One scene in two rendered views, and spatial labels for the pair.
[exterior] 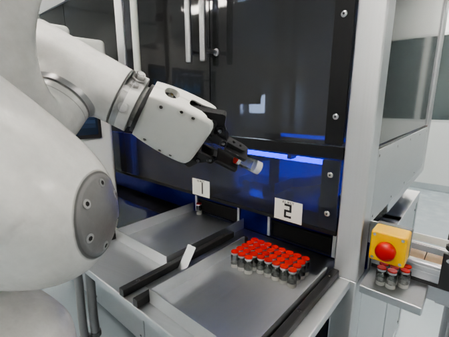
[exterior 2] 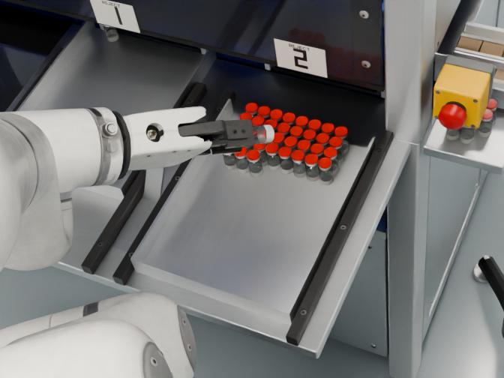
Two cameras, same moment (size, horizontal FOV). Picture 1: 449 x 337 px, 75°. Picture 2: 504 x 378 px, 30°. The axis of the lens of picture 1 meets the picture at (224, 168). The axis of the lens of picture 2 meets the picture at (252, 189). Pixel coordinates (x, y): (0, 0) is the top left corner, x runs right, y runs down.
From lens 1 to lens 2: 80 cm
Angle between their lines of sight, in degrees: 40
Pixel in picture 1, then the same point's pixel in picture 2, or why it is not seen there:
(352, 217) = (405, 70)
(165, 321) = (172, 292)
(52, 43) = not seen: hidden behind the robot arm
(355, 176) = (403, 19)
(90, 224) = (193, 355)
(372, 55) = not seen: outside the picture
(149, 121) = (133, 166)
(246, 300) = (268, 226)
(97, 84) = (77, 174)
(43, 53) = not seen: hidden behind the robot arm
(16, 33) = (58, 238)
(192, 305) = (196, 258)
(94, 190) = (185, 333)
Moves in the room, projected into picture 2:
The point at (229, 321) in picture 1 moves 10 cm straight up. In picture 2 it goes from (256, 267) to (247, 229)
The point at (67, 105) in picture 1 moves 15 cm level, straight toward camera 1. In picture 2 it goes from (67, 220) to (160, 306)
